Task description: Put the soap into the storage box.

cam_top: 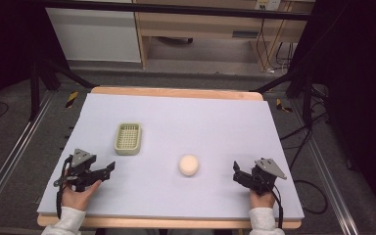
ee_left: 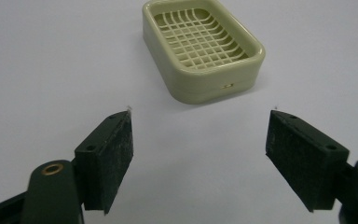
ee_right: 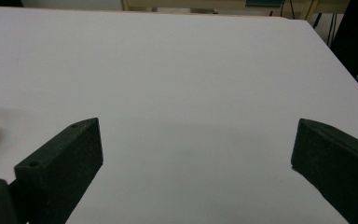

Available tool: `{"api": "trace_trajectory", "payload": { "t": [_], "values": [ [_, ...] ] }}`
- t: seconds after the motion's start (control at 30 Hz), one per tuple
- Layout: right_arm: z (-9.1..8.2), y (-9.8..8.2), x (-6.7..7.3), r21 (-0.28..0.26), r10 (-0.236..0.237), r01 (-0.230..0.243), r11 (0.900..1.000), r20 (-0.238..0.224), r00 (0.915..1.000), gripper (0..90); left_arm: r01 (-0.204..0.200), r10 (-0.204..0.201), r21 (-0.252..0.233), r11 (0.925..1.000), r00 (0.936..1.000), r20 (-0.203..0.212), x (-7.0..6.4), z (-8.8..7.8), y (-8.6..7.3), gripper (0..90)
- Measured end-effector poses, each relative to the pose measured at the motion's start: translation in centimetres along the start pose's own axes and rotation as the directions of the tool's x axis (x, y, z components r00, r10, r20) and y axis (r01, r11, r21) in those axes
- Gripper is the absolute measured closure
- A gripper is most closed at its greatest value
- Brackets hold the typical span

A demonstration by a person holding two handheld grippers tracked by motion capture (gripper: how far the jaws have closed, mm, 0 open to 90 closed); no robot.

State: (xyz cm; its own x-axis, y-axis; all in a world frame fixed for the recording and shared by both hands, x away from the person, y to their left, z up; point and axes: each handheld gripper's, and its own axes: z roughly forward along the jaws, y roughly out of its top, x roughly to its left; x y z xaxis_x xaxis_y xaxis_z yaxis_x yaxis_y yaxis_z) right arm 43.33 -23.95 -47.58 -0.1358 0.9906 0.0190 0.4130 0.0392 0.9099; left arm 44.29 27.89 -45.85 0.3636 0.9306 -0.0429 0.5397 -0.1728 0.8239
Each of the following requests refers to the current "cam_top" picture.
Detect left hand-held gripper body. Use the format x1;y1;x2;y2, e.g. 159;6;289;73
53;148;108;193

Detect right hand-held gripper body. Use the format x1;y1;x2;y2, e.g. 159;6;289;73
249;157;288;197

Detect person's left hand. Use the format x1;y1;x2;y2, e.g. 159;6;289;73
61;179;103;212

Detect person's right hand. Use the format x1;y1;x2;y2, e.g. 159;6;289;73
249;189;276;210

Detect green soap dish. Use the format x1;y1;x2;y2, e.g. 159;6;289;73
114;121;143;157

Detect cream round soap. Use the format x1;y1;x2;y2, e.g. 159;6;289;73
177;153;200;177

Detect light purple table mat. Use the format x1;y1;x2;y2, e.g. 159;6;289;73
35;92;306;221

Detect yellow black floor tape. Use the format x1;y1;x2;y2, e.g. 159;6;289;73
275;98;294;114
65;90;79;109

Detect black metal stand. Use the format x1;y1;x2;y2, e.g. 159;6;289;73
28;58;98;122
249;65;315;129

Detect wooden table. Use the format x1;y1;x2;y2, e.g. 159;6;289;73
35;85;304;230

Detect white cabinet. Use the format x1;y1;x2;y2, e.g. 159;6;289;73
44;7;142;64

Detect dark curtain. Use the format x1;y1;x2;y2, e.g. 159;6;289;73
0;0;71;131
287;0;376;229

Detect wooden background desk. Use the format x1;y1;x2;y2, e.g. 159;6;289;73
132;0;315;71

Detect white power strip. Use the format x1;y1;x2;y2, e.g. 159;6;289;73
254;0;282;12

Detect black metal crossbar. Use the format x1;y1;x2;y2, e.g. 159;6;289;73
41;0;311;22

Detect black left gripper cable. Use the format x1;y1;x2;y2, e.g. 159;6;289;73
55;156;74;220

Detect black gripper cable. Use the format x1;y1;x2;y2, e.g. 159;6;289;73
55;156;74;220
269;181;285;230

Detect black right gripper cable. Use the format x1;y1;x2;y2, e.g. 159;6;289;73
269;181;285;230

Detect black floor cables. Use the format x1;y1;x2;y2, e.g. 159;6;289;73
279;83;331;216

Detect metal floor rail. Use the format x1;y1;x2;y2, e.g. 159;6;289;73
289;97;360;235
0;91;56;227

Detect cables under desk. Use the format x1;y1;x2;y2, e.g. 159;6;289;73
255;18;296;72

